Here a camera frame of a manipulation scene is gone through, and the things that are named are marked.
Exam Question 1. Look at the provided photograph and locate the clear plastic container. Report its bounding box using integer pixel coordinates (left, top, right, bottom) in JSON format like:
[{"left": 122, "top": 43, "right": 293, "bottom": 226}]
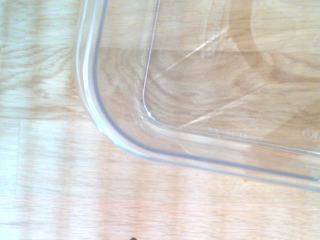
[{"left": 74, "top": 0, "right": 320, "bottom": 193}]

